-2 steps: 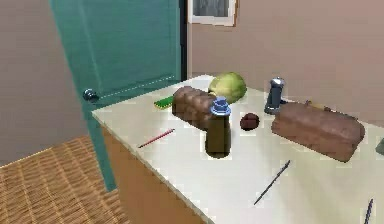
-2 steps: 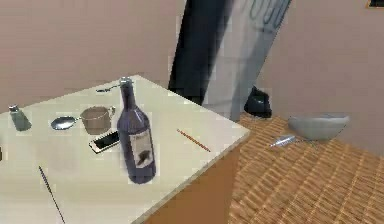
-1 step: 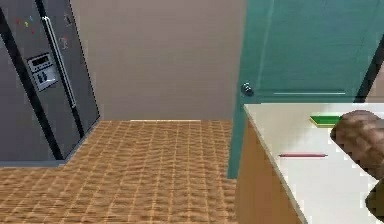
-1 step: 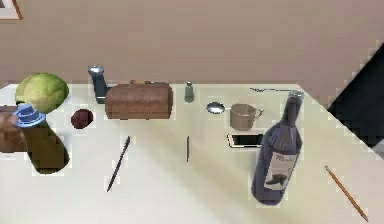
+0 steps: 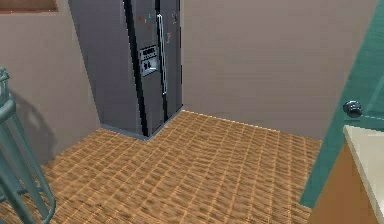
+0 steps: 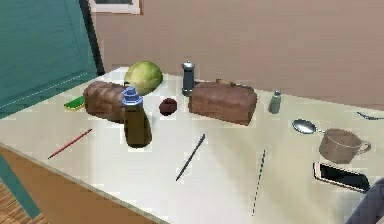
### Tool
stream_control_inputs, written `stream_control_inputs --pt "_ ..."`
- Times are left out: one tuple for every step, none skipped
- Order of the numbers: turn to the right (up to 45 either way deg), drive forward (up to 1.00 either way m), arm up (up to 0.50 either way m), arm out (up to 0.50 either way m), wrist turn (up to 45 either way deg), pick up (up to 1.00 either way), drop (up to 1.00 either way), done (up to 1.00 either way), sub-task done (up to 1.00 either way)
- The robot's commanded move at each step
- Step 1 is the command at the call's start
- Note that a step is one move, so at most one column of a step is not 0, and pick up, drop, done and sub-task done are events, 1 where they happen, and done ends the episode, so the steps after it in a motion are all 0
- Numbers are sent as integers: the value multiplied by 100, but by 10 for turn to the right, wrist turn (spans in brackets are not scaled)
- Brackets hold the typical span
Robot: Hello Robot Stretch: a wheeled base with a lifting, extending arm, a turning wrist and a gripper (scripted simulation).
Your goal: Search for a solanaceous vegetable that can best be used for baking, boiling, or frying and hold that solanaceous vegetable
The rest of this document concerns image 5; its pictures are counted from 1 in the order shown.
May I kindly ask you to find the dark grey fridge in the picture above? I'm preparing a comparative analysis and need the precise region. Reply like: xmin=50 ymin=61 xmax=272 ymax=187
xmin=67 ymin=0 xmax=184 ymax=141

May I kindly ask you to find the black round door knob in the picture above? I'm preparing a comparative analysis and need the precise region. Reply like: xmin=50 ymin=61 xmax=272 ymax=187
xmin=342 ymin=100 xmax=363 ymax=119

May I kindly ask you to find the teal room door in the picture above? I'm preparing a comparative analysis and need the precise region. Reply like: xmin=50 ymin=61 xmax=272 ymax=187
xmin=298 ymin=0 xmax=384 ymax=209

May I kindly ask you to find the brown cupboard with white top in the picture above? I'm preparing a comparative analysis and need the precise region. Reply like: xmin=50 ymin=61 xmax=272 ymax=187
xmin=306 ymin=124 xmax=384 ymax=224

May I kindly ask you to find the grey-green metal chair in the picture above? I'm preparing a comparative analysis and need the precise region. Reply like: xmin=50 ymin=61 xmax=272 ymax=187
xmin=0 ymin=66 xmax=57 ymax=224

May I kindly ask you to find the silver fridge handle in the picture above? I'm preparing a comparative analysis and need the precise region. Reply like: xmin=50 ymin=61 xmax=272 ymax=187
xmin=156 ymin=13 xmax=168 ymax=98

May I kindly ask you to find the brown framed wall picture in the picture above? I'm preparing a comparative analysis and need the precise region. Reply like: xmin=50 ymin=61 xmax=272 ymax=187
xmin=0 ymin=0 xmax=59 ymax=14

